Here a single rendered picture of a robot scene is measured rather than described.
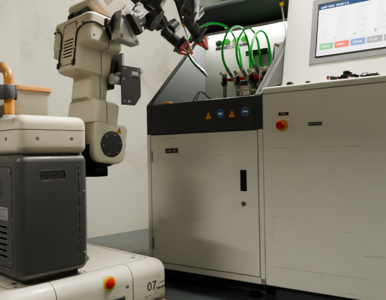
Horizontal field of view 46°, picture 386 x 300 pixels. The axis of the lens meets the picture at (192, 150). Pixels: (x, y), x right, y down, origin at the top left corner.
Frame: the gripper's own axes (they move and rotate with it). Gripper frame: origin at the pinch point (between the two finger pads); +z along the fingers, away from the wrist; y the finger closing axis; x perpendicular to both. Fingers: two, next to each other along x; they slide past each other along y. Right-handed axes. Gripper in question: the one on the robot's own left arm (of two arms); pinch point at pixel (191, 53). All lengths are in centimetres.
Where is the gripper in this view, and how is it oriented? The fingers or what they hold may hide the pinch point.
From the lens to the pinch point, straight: 252.7
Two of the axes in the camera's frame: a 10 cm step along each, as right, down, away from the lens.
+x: -5.9, 7.3, -3.3
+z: 7.7, 6.4, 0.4
